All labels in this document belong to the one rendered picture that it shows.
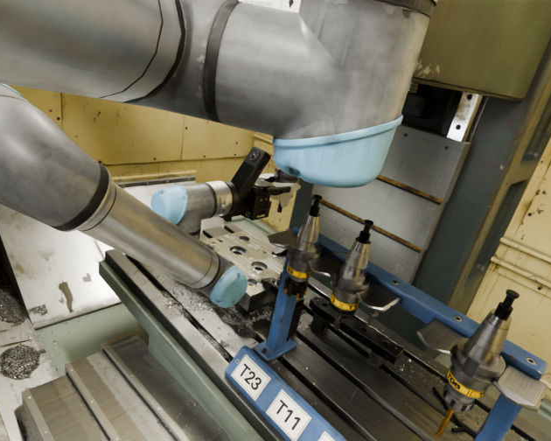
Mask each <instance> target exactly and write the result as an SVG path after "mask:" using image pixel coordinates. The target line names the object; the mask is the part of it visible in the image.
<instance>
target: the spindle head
mask: <svg viewBox="0 0 551 441"><path fill-rule="evenodd" d="M550 39H551V0H437V3H436V6H435V7H434V9H433V12H432V15H431V18H430V21H429V26H428V29H427V31H426V35H425V38H424V40H423V43H422V49H421V51H420V54H419V57H418V60H417V63H416V66H415V70H414V74H413V77H412V80H411V82H415V83H420V84H424V85H430V86H434V87H440V88H447V89H453V90H457V91H462V92H467V93H472V94H476V95H485V96H490V97H495V98H499V99H505V100H509V101H514V102H522V99H523V98H524V97H525V96H526V94H527V91H528V89H529V87H530V85H531V83H532V80H533V78H534V75H535V73H536V71H537V68H538V66H539V64H540V62H541V59H542V56H543V54H544V52H545V50H546V48H547V46H548V42H549V40H550Z"/></svg>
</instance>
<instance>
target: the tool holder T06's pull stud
mask: <svg viewBox="0 0 551 441"><path fill-rule="evenodd" d="M519 296H520V294H519V293H518V292H516V291H514V290H506V298H505V300H504V302H499V304H498V306H497V308H496V310H495V314H496V315H497V316H499V317H501V318H503V319H508V318H509V317H510V315H511V313H512V311H513V308H512V304H513V301H514V300H515V299H516V298H519Z"/></svg>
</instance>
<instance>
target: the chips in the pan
mask: <svg viewBox="0 0 551 441"><path fill-rule="evenodd" d="M0 270H2V271H4V270H3V266H2V264H1V262H0ZM28 310H29V311H28V312H29V314H28V312H25V311H24V305H23V304H22V303H21V300H19V298H18V295H17V293H16V292H15V290H14V289H13V288H12V285H11V283H7V282H0V320H1V321H3V322H7V323H8V324H9V323H11V327H14V326H20V325H22V324H23V323H24V322H25V320H26V319H28V318H29V315H30V316H31V312H32V314H33V315H34V314H41V316H42V317H44V316H46V314H47V313H48V311H47V308H46V306H45V304H42V305H40V306H36V307H32V308H30V309H28ZM24 313H26V314H25V315H24ZM48 315H49V313H48ZM8 324H7V325H8ZM25 344H26V343H25ZM25 344H24V345H25ZM20 345H21V346H20ZM24 345H22V343H21V342H19V345H18V344H17V345H16V346H14V347H13V348H9V349H6V350H4V352H2V353H1V355H0V367H1V368H0V369H1V370H0V374H1V375H3V376H4V377H6V378H11V379H13V380H20V381H21V380H24V379H30V378H33V377H31V375H32V372H34V370H35V369H37V368H38V366H39V364H40V363H39V361H40V353H37V350H36V349H35V348H33V347H32V346H31V347H29V345H28V346H24ZM6 378H5V379H6ZM18 420H19V419H18ZM18 420H17V422H18V424H19V427H20V430H21V432H22V434H23V436H24V440H25V441H27V440H26V439H27V434H26V432H27V431H28V430H25V429H26V426H24V424H23V422H22V421H18Z"/></svg>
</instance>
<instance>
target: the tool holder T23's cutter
mask: <svg viewBox="0 0 551 441"><path fill-rule="evenodd" d="M308 283H309V282H308V280H307V279H306V281H304V282H298V281H295V280H293V279H291V278H290V276H287V277H286V278H285V283H284V286H283V288H284V289H285V291H284V293H285V294H286V295H288V296H289V297H291V296H292V295H296V299H298V298H303V295H306V292H307V286H308Z"/></svg>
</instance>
